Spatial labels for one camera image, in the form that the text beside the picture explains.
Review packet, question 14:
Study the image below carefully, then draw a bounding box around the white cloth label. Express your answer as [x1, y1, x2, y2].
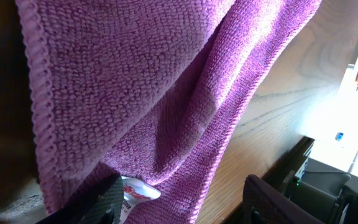
[118, 176, 161, 224]

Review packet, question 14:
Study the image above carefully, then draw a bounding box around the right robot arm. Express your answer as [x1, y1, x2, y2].
[285, 171, 358, 223]

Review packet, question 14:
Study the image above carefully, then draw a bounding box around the purple microfiber cloth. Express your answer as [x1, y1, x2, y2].
[16, 0, 320, 223]

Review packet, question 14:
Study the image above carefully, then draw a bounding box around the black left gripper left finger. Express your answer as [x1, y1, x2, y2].
[37, 174, 124, 224]

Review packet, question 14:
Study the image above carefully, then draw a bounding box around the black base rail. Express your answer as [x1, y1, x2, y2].
[262, 137, 314, 196]

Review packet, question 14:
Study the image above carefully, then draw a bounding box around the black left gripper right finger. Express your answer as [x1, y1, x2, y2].
[242, 174, 323, 224]

